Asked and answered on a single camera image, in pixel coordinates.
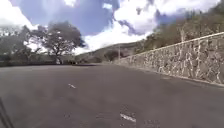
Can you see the distant hill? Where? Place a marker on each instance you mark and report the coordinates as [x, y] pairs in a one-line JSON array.
[[106, 53]]

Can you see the grey asphalt road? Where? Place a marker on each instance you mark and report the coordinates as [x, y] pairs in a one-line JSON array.
[[100, 93]]

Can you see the white painted road line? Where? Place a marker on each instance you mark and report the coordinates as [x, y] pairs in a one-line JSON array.
[[128, 117]]

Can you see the large spreading tree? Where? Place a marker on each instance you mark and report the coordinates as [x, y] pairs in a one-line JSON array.
[[61, 40]]

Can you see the wooded hillside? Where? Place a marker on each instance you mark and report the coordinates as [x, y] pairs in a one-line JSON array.
[[186, 28]]

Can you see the row of trees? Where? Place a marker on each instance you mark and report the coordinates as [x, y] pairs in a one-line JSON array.
[[16, 50]]

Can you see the rough stone wall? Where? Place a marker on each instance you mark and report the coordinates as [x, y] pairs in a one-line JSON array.
[[193, 58]]

